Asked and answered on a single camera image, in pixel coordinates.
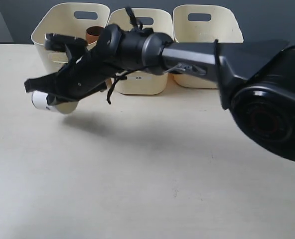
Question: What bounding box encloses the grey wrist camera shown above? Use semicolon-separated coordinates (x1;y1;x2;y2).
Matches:
44;33;88;62

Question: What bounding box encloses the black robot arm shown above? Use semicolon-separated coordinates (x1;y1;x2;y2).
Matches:
24;24;295;161

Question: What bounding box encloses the white paper cup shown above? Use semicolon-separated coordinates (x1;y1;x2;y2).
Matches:
31;91;78;115

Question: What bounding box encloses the brown wooden cup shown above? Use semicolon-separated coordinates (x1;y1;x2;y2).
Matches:
85;26;104;45

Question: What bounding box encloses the left cream plastic bin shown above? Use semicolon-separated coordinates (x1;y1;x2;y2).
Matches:
31;2;111;88

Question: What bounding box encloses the cream plastic bin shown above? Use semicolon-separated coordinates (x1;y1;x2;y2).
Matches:
172;4;244;90
31;2;111;88
108;8;174;95

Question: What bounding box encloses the right cream plastic bin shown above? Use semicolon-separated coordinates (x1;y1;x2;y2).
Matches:
172;4;244;90

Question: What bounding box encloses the middle cream plastic bin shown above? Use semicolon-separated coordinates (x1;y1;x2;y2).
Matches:
108;8;174;95

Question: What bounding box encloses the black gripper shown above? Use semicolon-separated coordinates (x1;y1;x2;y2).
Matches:
24;47;120;106

